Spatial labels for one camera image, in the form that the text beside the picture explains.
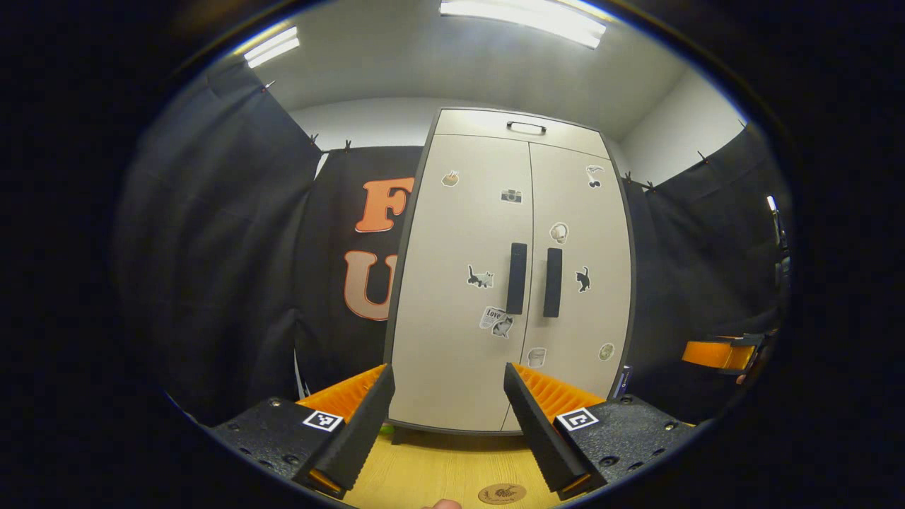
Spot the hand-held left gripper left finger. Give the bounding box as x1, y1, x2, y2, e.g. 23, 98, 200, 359
205, 363, 397, 499

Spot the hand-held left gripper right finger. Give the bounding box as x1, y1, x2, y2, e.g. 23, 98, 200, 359
503, 362, 697, 501

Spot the white cabinet door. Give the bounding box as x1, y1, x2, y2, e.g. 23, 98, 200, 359
387, 134, 535, 432
501, 141, 632, 432

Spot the round wooden coaster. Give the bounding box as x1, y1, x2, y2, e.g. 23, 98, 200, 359
477, 482, 528, 505

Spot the white cabinet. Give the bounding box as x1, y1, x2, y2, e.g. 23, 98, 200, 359
382, 106, 637, 435

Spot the black backdrop cloth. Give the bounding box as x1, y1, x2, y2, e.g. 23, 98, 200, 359
113, 64, 322, 425
293, 145, 425, 393
622, 124, 789, 421

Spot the computer monitor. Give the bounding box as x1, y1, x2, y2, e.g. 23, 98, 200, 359
766, 194, 787, 250

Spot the white cabinet drawer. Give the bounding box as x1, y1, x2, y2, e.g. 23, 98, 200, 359
433, 107, 610, 160

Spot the ceiling light panel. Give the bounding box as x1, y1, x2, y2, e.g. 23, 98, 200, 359
243, 26, 301, 69
438, 0, 609, 49

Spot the black door handle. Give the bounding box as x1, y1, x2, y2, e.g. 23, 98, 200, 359
506, 242, 528, 315
543, 247, 564, 318

